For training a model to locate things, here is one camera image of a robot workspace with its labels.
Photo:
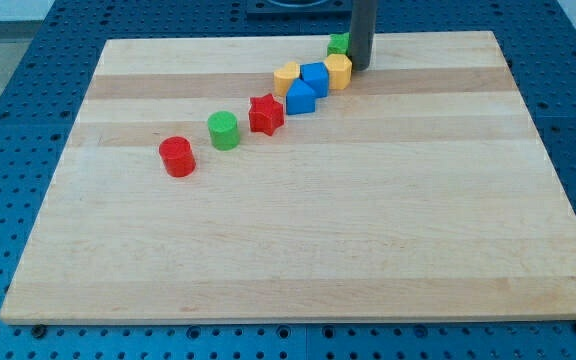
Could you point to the yellow hexagon block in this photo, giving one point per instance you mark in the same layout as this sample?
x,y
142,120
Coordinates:
x,y
339,68

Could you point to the wooden board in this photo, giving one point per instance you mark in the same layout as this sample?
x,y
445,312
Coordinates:
x,y
420,193

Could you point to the red star block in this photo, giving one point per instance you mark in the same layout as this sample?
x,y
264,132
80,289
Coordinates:
x,y
266,114

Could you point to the blue triangular block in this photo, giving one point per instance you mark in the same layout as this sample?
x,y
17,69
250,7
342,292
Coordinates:
x,y
300,98

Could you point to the green cylinder block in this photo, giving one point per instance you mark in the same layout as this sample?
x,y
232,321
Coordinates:
x,y
223,130

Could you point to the yellow heart block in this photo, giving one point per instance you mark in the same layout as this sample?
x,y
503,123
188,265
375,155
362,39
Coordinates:
x,y
284,77

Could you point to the blue cube block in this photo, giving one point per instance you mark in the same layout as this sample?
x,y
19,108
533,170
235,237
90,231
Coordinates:
x,y
316,76

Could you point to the red cylinder block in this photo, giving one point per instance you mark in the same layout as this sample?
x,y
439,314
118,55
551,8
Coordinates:
x,y
177,156

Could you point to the green star block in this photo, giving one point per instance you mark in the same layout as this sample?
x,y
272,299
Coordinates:
x,y
338,44

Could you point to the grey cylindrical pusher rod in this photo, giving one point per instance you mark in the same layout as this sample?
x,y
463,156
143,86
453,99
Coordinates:
x,y
361,34

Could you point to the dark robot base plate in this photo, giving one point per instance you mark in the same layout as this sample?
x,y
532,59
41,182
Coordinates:
x,y
296,7

